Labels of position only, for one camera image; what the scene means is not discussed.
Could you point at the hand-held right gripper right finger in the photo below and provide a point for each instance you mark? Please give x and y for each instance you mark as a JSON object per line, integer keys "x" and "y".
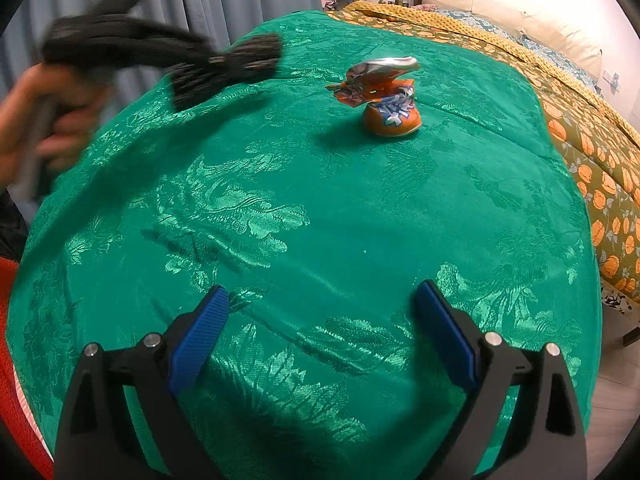
{"x": 445, "y": 330}

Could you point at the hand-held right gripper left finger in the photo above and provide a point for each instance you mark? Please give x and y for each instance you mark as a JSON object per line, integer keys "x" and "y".
{"x": 197, "y": 340}

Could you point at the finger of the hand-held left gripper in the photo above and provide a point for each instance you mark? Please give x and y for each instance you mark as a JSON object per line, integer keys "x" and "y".
{"x": 200, "y": 67}
{"x": 215, "y": 50}

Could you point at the crushed orange soda can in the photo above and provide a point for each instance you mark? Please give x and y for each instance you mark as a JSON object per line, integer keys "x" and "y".
{"x": 392, "y": 120}

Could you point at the person's left hand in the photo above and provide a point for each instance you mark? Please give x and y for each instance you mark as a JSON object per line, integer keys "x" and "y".
{"x": 75, "y": 125}

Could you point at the green floral tablecloth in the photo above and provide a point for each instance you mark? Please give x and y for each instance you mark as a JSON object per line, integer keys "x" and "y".
{"x": 325, "y": 220}

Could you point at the floral bed sheet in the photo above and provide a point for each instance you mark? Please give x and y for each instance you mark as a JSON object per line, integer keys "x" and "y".
{"x": 622, "y": 300}

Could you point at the pink cloth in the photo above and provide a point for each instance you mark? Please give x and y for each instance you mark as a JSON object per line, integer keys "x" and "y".
{"x": 427, "y": 6}

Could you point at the teal floral pillow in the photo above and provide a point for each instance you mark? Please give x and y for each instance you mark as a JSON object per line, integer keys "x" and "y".
{"x": 475, "y": 22}
{"x": 560, "y": 60}

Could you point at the white wall outlet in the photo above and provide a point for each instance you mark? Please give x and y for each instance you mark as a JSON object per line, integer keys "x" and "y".
{"x": 611, "y": 82}

